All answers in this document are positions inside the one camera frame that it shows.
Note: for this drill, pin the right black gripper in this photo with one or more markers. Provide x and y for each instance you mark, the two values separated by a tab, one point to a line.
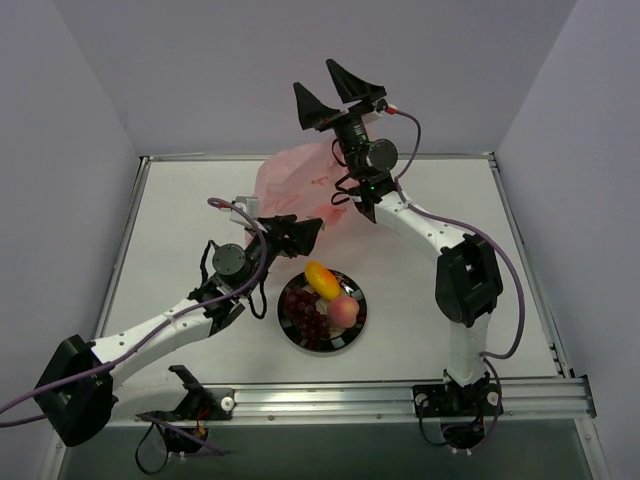
347	112

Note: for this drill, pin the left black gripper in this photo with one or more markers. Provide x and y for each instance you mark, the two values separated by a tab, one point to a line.
280	235

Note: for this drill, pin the pink plastic bag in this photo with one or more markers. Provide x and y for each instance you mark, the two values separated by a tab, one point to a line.
301	181

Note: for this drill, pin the orange fake fruit slice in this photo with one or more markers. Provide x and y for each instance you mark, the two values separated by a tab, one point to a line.
322	280

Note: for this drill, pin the fake peach pink yellow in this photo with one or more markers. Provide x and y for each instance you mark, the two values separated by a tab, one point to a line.
343	311

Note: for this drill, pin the red fake grape bunch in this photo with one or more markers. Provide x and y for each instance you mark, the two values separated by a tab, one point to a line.
307	317

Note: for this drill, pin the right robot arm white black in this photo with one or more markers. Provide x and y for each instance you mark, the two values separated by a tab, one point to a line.
468	281

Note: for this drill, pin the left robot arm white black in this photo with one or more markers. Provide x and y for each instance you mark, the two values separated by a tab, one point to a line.
120	356

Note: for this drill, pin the round plate dark rim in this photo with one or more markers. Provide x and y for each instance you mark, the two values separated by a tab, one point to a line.
340	338

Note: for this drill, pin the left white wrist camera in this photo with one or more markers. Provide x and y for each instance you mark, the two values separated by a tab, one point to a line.
246	207

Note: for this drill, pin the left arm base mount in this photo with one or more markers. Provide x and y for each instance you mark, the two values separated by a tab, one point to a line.
193	401

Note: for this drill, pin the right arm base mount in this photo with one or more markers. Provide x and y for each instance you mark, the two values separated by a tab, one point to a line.
449	400

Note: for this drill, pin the aluminium front rail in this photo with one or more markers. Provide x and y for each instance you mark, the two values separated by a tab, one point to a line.
325	397

